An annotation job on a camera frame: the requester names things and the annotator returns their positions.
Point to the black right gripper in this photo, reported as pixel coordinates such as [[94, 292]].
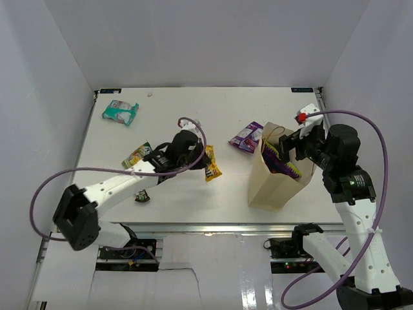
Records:
[[286, 143]]

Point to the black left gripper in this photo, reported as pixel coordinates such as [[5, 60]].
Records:
[[202, 163]]

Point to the dark blue chips bag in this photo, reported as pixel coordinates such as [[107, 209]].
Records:
[[272, 160]]

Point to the yellow M&M's packet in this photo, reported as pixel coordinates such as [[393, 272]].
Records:
[[211, 170]]

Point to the brown paper bag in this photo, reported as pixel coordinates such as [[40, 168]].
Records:
[[271, 191]]

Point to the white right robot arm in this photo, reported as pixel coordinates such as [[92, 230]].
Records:
[[371, 283]]

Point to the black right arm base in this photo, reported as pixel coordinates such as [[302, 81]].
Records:
[[284, 258]]

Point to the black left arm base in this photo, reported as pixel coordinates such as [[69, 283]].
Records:
[[138, 249]]

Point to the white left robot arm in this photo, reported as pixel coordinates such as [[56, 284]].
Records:
[[79, 213]]

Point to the purple Fox's candy bag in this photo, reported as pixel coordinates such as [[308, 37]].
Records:
[[247, 139]]

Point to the green Fox's candy bag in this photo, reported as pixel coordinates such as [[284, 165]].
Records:
[[137, 155]]

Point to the dark blue logo sticker right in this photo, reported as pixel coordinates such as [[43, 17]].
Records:
[[302, 89]]

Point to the dark blue logo sticker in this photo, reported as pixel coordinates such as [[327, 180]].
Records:
[[302, 89], [110, 90]]

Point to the brown M&M's packet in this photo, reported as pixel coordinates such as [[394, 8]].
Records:
[[142, 197]]

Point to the teal tissue packet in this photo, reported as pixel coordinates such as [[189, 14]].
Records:
[[121, 112]]

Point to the dark blue logo sticker left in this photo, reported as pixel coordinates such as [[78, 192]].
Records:
[[110, 90]]

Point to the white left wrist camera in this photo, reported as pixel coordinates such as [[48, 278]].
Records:
[[192, 126]]

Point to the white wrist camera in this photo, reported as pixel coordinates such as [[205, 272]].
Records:
[[307, 118], [192, 126]]

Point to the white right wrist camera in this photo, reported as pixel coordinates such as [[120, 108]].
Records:
[[307, 118]]

